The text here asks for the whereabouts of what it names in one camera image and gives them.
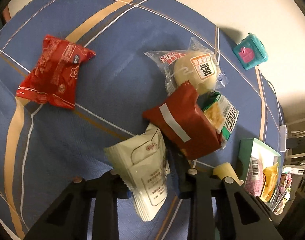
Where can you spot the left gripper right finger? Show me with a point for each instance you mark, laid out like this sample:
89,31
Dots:
219,208

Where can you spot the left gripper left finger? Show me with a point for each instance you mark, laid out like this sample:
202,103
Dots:
68,216

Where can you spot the pink snack packet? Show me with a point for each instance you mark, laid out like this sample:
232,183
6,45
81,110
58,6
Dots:
254,179

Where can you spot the yellow cake packet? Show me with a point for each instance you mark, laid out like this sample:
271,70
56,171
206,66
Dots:
270,180

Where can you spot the cream white snack packet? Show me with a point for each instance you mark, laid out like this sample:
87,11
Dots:
142,164

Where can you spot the green white corn packet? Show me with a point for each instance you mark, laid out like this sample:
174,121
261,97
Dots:
221,113

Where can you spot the dark red packet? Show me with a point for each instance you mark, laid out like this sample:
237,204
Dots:
183,122

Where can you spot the small red snack packet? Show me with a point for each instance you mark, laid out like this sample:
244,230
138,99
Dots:
54,77

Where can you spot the clear bun packet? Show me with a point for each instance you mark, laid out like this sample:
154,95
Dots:
197,65

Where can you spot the round pastry packet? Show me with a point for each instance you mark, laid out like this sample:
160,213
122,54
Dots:
226,170

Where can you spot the white tray with green rim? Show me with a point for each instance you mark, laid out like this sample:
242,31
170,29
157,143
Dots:
255,148

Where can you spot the white power strip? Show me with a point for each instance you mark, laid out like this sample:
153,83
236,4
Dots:
283,138

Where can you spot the blue plaid tablecloth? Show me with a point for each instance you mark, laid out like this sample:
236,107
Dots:
42,148

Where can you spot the teal house toy box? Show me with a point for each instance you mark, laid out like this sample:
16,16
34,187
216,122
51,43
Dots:
250,52

